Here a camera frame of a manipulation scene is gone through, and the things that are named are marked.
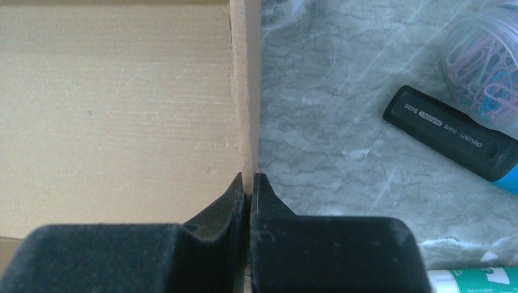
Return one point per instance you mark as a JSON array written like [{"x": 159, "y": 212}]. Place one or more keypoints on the white green glue stick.
[{"x": 490, "y": 279}]

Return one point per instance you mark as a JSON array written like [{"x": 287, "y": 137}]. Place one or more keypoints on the brown cardboard box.
[{"x": 124, "y": 111}]

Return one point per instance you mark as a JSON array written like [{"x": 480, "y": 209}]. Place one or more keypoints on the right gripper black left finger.
[{"x": 203, "y": 254}]

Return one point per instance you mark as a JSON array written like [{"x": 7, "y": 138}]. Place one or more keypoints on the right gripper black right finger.
[{"x": 302, "y": 253}]

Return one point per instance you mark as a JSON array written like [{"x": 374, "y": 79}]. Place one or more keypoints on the black blue marker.
[{"x": 490, "y": 154}]

